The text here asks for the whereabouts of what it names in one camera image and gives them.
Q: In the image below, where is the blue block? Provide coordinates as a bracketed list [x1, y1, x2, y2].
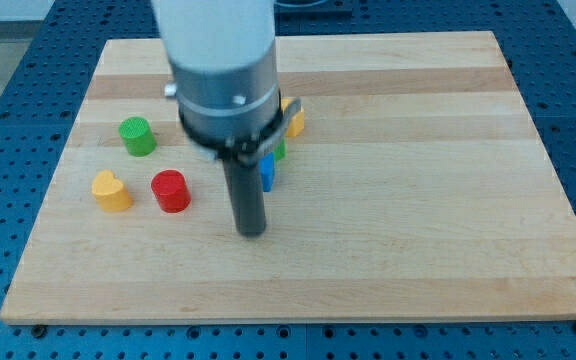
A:
[259, 153, 275, 192]

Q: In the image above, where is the small green block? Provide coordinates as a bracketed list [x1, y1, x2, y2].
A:
[273, 139, 287, 161]

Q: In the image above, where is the wooden board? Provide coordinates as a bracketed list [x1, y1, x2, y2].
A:
[0, 31, 576, 325]

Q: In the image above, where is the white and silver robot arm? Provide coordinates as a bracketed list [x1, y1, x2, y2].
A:
[151, 0, 300, 237]

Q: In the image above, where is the yellow heart block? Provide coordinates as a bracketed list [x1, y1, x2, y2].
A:
[91, 170, 133, 212]

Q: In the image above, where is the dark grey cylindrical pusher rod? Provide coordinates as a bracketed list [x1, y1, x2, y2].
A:
[223, 160, 267, 237]

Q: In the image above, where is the green cylinder block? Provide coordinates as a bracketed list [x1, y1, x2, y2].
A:
[118, 117, 157, 157]

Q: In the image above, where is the red cylinder block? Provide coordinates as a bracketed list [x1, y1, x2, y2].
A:
[151, 169, 191, 213]

